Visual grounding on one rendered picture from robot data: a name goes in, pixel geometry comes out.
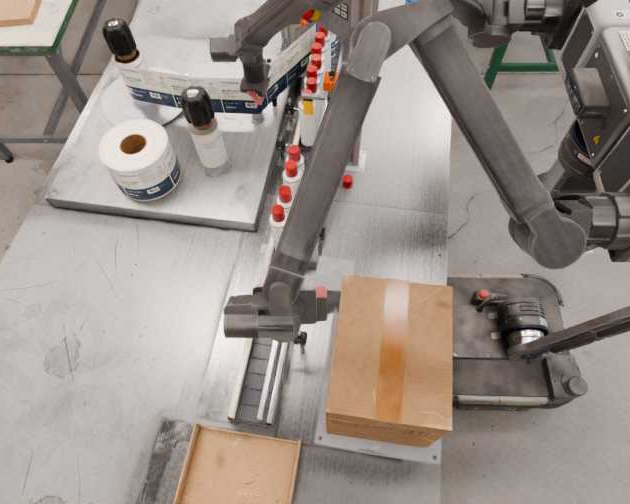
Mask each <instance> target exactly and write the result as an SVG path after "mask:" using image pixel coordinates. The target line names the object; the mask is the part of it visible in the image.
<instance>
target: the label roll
mask: <svg viewBox="0 0 630 504"><path fill-rule="evenodd" d="M98 153H99V157H100V159H101V161H102V162H103V164H104V165H105V167H106V169H107V170H108V172H109V173H110V175H111V176H112V178H113V179H114V181H115V182H116V184H117V186H118V187H119V189H120V190H121V192H122V193H123V194H124V195H125V196H127V197H128V198H130V199H133V200H136V201H151V200H156V199H158V198H161V197H163V196H165V195H167V194H168V193H169V192H171V191H172V190H173V189H174V188H175V187H176V185H177V184H178V182H179V180H180V177H181V166H180V163H179V161H178V159H177V156H176V154H175V152H174V149H173V147H172V145H171V142H170V140H169V138H168V135H167V133H166V131H165V129H164V128H163V127H162V126H161V125H160V124H158V123H157V122H155V121H152V120H148V119H132V120H128V121H124V122H122V123H120V124H118V125H116V126H114V127H113V128H111V129H110V130H109V131H108V132H107V133H106V134H105V135H104V136H103V138H102V139H101V141H100V144H99V148H98Z"/></svg>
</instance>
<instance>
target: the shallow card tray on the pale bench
mask: <svg viewBox="0 0 630 504"><path fill-rule="evenodd" d="M41 2H42V0H0V27H14V26H25V25H33V24H34V21H35V19H36V16H37V13H38V10H39V8H40V5H41Z"/></svg>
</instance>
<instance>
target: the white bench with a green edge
mask: <svg viewBox="0 0 630 504"><path fill-rule="evenodd" d="M78 2H79V0H42V2H41V5H40V8H39V10H38V13H37V16H36V19H35V21H34V24H33V25H25V26H14V27H0V56H44V57H45V58H46V60H47V61H48V63H49V65H50V66H51V68H52V69H53V71H54V73H55V74H56V76H57V77H58V79H59V81H60V82H61V84H62V85H63V86H62V89H61V91H60V94H59V96H58V99H57V101H56V103H55V106H54V108H53V111H52V113H51V115H50V118H49V120H48V123H47V125H46V127H45V130H44V132H43V134H0V160H5V162H6V163H11V162H13V161H14V158H13V157H12V156H11V155H12V152H11V151H10V150H9V149H8V148H7V147H6V146H5V145H4V144H3V143H66V142H67V140H68V138H69V136H70V134H54V132H55V129H56V127H57V124H58V122H59V119H60V117H61V114H62V112H63V109H64V107H65V104H66V102H67V99H68V97H70V98H71V100H72V101H73V103H74V105H75V106H76V108H77V110H78V111H79V113H80V114H82V112H83V110H84V108H85V106H86V105H87V103H88V99H87V97H86V95H85V94H84V92H83V90H82V89H81V87H80V85H79V83H78V82H77V80H76V77H77V74H78V72H79V69H80V67H81V64H82V62H83V59H84V57H85V54H86V52H87V49H88V47H89V44H90V41H91V39H92V36H93V34H94V31H95V29H96V26H97V24H98V21H99V18H100V16H101V13H102V11H103V8H104V6H105V3H106V0H98V1H97V3H96V6H95V8H94V11H93V13H92V16H91V18H90V21H89V23H88V26H87V28H86V31H85V33H84V35H83V38H82V40H81V43H80V45H79V48H78V50H77V53H76V55H75V57H74V60H73V62H72V65H71V67H70V68H69V66H68V65H67V63H66V61H65V59H64V58H63V56H62V49H61V40H62V38H63V36H64V33H65V31H66V29H67V27H68V24H69V22H70V20H71V17H72V15H73V13H74V11H75V8H76V6H77V4H78Z"/></svg>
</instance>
